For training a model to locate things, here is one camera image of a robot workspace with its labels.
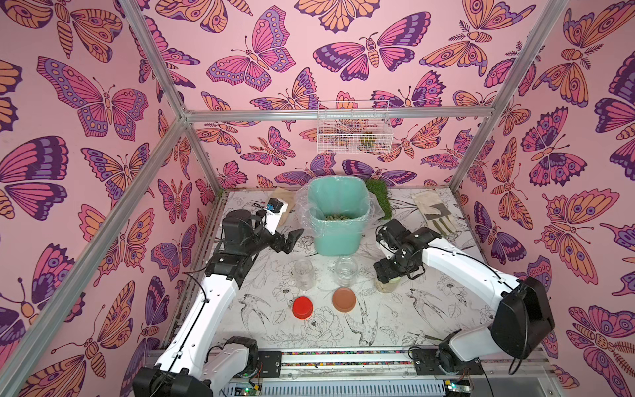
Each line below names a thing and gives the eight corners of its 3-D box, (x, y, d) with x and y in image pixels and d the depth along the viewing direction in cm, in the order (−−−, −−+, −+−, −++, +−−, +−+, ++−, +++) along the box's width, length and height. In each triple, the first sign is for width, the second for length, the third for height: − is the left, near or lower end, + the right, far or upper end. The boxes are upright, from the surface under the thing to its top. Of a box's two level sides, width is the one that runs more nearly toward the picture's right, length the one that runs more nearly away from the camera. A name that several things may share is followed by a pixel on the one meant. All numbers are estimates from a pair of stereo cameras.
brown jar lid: (333, 312, 86) (333, 310, 84) (332, 289, 91) (332, 287, 89) (356, 312, 86) (356, 310, 84) (354, 289, 91) (354, 287, 89)
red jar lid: (292, 318, 84) (291, 316, 83) (293, 298, 89) (293, 296, 87) (312, 318, 84) (312, 316, 83) (313, 298, 89) (312, 296, 87)
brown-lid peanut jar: (335, 287, 91) (335, 277, 84) (334, 267, 96) (335, 256, 89) (356, 287, 91) (358, 276, 84) (354, 267, 96) (356, 255, 89)
